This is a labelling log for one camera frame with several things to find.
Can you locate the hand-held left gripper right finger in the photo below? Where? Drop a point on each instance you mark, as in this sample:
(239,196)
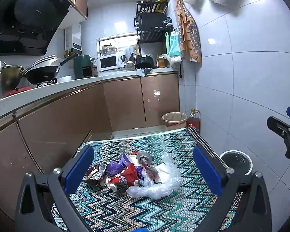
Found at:
(206,171)

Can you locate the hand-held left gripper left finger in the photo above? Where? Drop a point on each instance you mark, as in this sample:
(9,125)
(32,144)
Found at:
(79,166)

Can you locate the purple plastic bag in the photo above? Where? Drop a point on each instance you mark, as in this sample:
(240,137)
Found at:
(124,160)

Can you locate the brown and white snack wrapper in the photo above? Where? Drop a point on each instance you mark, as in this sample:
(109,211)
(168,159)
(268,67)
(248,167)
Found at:
(94,172)

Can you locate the white round bucket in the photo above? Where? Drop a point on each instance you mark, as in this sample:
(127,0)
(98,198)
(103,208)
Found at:
(235,164)

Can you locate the brown base cabinets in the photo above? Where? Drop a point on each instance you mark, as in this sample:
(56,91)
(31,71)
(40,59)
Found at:
(70,120)

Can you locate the red snack wrapper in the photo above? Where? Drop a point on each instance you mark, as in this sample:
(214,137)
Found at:
(128,174)

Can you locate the cooking oil bottle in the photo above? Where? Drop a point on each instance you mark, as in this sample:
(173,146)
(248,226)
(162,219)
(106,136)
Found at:
(193,123)

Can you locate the pink bin with liner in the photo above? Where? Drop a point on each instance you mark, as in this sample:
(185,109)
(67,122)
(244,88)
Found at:
(174,119)

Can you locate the silver foil wrapper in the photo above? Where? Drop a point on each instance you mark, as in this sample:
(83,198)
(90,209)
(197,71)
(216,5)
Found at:
(143,159)

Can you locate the zigzag knitted tablecloth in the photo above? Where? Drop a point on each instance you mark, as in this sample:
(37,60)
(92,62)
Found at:
(125,212)

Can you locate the gas stove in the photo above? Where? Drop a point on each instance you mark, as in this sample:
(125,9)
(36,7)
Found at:
(46,83)

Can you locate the black wok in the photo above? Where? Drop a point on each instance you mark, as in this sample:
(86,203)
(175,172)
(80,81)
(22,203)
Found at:
(41,74)

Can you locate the white microwave oven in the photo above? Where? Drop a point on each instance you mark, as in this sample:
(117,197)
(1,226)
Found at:
(108,62)

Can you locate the steel wok lid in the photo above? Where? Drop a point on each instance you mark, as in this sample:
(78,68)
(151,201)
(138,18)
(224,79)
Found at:
(42,62)

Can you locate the brass coloured pot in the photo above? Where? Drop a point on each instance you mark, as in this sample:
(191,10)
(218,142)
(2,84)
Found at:
(11,77)

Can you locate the grey blue cloth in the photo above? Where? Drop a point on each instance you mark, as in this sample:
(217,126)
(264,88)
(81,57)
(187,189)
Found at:
(143,72)

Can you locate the pot with glass lid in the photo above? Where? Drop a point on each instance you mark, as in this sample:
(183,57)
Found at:
(108,49)

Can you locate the black pan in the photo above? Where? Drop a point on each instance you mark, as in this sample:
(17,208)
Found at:
(143,62)

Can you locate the pale hanging cloth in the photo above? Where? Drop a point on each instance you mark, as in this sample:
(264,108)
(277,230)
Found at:
(129,52)

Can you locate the orange floral apron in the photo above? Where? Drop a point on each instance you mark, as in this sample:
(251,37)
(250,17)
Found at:
(189,36)

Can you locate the white water heater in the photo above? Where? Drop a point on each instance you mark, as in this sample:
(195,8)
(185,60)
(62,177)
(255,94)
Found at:
(73,38)

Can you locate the teal bag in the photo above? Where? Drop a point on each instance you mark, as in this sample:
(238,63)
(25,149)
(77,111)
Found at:
(174,44)

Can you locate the black range hood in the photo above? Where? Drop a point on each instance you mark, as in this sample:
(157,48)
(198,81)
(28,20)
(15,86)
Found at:
(33,17)

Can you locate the black dish rack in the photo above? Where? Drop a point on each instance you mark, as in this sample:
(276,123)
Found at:
(151,19)

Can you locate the brown wall cabinet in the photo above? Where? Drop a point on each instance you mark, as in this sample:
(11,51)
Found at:
(79,0)

